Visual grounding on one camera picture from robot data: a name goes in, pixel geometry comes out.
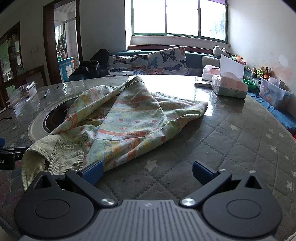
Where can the clear plastic container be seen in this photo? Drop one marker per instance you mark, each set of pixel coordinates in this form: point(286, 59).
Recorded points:
point(22, 92)

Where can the pink white tissue pack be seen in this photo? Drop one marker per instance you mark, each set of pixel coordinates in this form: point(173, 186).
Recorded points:
point(209, 72)

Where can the clear cartoon print storage box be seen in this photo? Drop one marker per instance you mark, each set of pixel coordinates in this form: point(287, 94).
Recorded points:
point(271, 93)

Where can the black bag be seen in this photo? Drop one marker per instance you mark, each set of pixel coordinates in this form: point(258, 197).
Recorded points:
point(84, 69)

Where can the black backpack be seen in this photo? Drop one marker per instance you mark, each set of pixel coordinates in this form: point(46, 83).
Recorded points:
point(101, 59)

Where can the blue cabinet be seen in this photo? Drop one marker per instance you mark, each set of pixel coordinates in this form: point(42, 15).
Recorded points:
point(64, 69)

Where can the dark wooden door frame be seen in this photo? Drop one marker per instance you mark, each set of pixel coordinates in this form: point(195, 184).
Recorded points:
point(79, 34)

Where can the large butterfly print pillow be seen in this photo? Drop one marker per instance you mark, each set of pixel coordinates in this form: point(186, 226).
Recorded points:
point(168, 60)

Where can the dark wooden side table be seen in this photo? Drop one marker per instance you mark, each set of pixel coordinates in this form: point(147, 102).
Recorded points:
point(34, 75)

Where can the green bowl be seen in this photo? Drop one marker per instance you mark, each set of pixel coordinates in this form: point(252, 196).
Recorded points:
point(249, 84)

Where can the grey pillow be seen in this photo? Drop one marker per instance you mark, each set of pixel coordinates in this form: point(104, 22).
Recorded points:
point(209, 60)

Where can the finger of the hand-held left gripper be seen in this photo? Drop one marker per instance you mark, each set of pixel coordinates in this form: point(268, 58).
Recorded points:
point(1, 141)
point(10, 151)

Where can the round built-in hotplate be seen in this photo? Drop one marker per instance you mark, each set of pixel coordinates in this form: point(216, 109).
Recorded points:
point(52, 117)

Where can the black white plush toy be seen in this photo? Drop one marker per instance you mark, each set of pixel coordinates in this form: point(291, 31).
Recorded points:
point(219, 51)

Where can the wooden shelf cabinet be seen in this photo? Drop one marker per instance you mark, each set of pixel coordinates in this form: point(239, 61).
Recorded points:
point(12, 60)

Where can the brown plush toy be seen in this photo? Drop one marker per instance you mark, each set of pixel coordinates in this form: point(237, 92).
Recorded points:
point(261, 71)

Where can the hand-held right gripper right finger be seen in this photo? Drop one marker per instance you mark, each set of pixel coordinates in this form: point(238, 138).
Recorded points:
point(203, 172)

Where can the green framed window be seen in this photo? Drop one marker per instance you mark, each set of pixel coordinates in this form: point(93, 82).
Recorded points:
point(178, 17)

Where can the flat butterfly print pillow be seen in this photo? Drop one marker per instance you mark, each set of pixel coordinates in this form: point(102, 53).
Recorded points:
point(127, 63)

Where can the black pen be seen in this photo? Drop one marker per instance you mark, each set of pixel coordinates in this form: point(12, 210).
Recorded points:
point(47, 93)

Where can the flat notebook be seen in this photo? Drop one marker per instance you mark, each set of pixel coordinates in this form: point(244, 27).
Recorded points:
point(202, 83)

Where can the pink green plush toy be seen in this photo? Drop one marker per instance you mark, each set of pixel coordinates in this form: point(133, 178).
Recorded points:
point(239, 59)

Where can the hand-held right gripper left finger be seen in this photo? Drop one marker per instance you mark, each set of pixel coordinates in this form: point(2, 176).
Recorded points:
point(93, 173)

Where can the pastel patterned button shirt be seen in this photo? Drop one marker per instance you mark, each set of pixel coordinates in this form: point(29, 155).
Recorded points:
point(129, 115)

